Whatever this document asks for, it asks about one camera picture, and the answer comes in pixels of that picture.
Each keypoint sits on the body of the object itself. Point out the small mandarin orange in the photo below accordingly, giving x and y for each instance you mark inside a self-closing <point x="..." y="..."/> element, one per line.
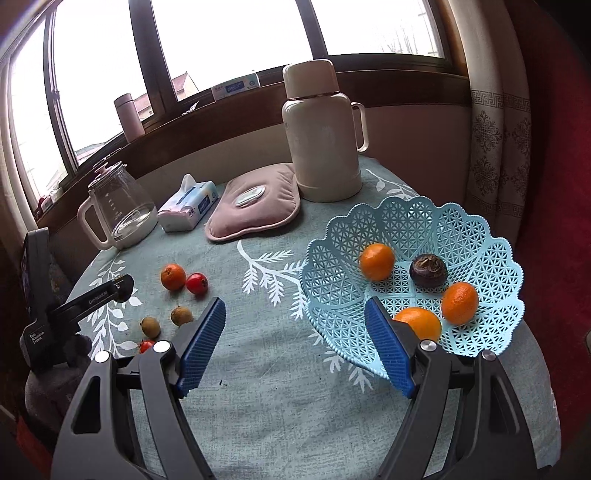
<point x="173" y="277"/>
<point x="459" y="302"/>

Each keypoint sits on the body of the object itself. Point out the beige patterned curtain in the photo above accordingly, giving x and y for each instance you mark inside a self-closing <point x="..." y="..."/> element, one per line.
<point x="489" y="138"/>

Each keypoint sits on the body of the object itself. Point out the soft tissue pack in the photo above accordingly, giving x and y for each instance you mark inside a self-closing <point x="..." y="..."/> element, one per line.
<point x="184" y="207"/>

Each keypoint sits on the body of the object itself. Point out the cream thermos jug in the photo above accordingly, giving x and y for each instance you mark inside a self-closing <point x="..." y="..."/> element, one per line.
<point x="323" y="138"/>

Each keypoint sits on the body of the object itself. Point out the pink tumbler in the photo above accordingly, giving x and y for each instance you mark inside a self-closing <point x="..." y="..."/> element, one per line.
<point x="129" y="115"/>

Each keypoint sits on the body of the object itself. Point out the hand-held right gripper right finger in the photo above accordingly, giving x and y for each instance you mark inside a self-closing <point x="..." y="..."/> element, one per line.
<point x="388" y="346"/>

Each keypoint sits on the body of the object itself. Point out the kiwi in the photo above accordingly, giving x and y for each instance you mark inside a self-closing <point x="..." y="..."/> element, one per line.
<point x="181" y="316"/>
<point x="150" y="326"/>

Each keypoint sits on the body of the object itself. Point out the light blue plastic basket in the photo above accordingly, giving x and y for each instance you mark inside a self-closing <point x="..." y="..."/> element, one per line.
<point x="415" y="221"/>

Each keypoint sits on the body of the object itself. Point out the white and blue box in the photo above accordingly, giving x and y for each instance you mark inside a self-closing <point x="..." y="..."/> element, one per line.
<point x="235" y="86"/>

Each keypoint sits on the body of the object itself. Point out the wooden frame window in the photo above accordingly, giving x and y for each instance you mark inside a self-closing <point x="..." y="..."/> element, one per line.
<point x="141" y="46"/>

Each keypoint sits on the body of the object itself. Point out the pink hot water bag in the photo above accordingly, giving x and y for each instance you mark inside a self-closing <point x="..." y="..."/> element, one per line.
<point x="258" y="212"/>

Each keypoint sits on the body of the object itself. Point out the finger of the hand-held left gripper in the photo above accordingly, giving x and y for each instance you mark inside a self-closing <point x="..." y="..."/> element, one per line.
<point x="92" y="300"/>

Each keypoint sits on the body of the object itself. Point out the red cherry tomato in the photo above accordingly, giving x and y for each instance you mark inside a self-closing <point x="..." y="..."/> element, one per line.
<point x="196" y="283"/>

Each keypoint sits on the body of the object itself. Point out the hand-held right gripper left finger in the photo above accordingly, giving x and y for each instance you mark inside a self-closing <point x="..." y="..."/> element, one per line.
<point x="203" y="346"/>

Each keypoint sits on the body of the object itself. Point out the dark mangosteen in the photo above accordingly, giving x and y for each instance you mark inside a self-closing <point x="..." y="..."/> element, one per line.
<point x="428" y="271"/>

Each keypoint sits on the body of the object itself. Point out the teal leaf print tablecloth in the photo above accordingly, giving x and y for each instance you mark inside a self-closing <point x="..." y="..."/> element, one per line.
<point x="277" y="369"/>

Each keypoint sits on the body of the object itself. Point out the red tomato with calyx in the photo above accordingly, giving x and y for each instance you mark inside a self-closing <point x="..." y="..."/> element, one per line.
<point x="147" y="346"/>

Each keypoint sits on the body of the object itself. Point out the red quilted blanket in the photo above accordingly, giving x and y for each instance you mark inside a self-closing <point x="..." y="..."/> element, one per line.
<point x="558" y="138"/>

